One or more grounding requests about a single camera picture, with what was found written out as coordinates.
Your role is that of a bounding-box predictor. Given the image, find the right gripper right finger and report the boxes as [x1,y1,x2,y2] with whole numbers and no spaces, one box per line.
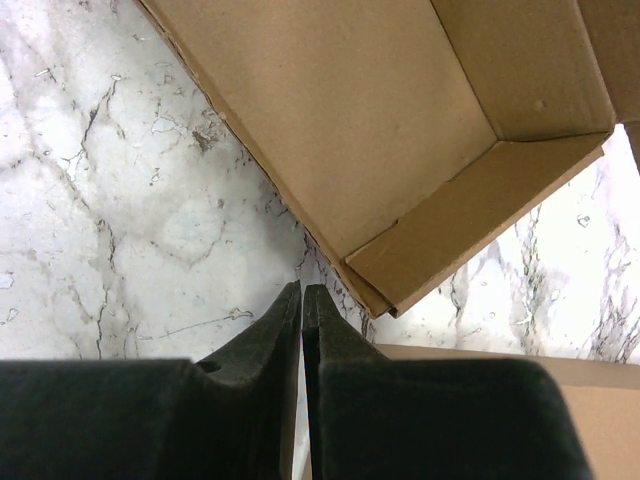
[302,284,392,479]

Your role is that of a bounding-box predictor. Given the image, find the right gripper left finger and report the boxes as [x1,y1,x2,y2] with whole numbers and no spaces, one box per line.
[192,279,304,480]

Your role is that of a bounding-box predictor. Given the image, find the folded brown cardboard box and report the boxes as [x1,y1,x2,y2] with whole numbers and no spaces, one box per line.
[352,345,639,479]

